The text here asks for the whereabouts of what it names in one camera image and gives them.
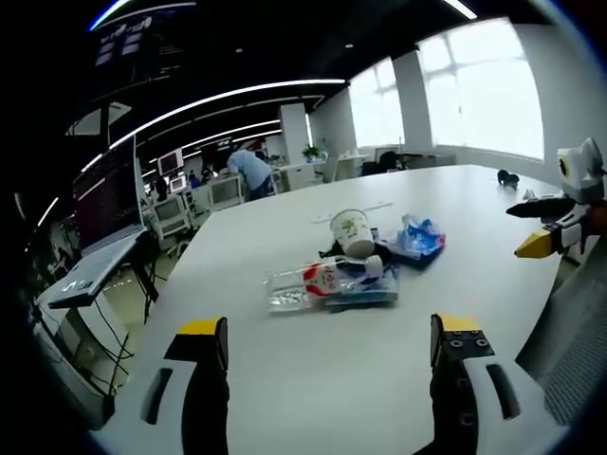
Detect black cables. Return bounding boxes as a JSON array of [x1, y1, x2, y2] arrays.
[[70, 264, 167, 404]]

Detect clear plastic bottle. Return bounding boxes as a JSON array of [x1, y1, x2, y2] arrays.
[[262, 254, 385, 316]]

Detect white table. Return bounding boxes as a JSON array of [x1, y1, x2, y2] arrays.
[[87, 163, 568, 455]]

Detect blue plastic bag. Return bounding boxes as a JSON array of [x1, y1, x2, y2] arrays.
[[387, 213, 448, 270]]

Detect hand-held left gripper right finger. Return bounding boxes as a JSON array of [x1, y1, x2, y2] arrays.
[[429, 312, 542, 455]]

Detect blue packet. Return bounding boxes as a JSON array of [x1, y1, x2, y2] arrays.
[[324, 269, 400, 313]]

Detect grey side desk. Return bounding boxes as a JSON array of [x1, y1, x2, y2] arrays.
[[36, 226, 149, 310]]

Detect large monitor screen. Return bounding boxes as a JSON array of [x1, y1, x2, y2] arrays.
[[70, 135, 143, 252]]

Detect white equipment cart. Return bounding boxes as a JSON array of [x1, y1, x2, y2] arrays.
[[151, 196, 200, 252]]

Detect white paper cup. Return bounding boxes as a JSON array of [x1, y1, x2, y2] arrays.
[[329, 209, 376, 258]]

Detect black item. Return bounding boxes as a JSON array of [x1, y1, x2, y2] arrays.
[[317, 240, 395, 266]]

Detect white flat strip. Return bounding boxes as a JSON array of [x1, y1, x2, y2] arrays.
[[310, 202, 395, 224]]

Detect grey mesh chair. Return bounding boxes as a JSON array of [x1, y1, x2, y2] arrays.
[[514, 258, 607, 428]]

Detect black office chair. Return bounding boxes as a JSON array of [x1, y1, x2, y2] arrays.
[[362, 150, 404, 177]]

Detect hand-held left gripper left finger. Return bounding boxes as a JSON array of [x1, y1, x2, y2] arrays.
[[102, 317, 230, 455]]

